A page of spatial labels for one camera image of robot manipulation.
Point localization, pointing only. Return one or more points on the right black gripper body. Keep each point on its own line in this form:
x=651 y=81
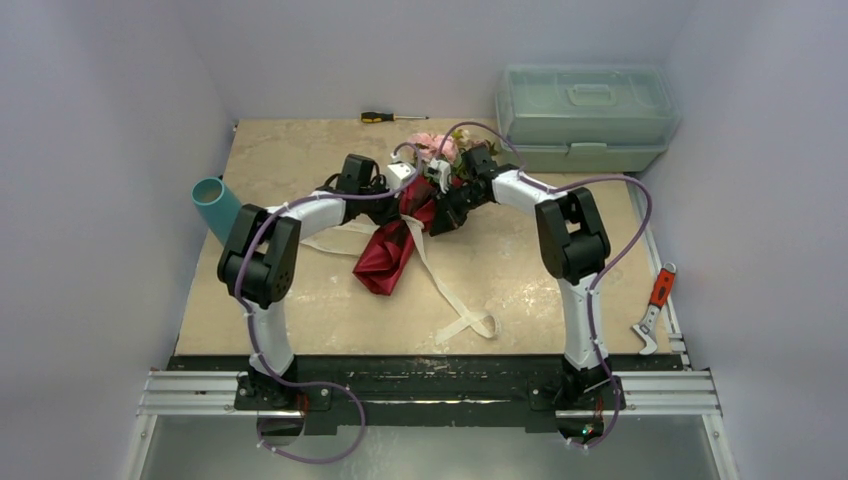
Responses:
x=452 y=203

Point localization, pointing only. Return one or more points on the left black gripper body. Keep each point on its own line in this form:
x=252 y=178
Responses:
x=378 y=208

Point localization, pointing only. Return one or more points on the pink flower bouquet red wrap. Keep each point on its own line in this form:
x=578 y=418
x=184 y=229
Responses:
x=390 y=247

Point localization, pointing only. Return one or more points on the cream printed ribbon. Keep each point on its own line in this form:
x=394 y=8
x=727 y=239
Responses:
x=329 y=310

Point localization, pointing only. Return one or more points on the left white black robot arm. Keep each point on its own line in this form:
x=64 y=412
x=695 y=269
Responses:
x=259 y=258

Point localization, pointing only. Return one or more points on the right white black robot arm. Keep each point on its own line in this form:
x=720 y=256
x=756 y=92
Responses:
x=573 y=244

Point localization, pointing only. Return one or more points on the teal cylindrical vase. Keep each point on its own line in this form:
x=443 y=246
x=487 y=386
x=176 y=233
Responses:
x=218 y=205

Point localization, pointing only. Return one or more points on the yellow black screwdriver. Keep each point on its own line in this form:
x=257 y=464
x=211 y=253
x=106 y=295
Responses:
x=372 y=117

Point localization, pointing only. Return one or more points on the green translucent plastic toolbox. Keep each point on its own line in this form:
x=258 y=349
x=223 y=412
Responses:
x=584 y=118

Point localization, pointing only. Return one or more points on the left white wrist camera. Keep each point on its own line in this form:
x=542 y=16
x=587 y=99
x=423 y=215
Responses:
x=399 y=175

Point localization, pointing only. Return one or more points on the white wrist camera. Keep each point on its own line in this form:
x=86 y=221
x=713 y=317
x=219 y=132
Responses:
x=399 y=175
x=439 y=173

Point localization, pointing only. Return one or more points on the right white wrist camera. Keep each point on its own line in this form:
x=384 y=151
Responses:
x=439 y=173

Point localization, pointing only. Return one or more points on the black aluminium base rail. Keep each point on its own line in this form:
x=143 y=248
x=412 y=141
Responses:
x=322 y=393

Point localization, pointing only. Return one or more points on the orange handled utility knife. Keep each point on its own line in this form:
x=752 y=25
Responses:
x=645 y=329

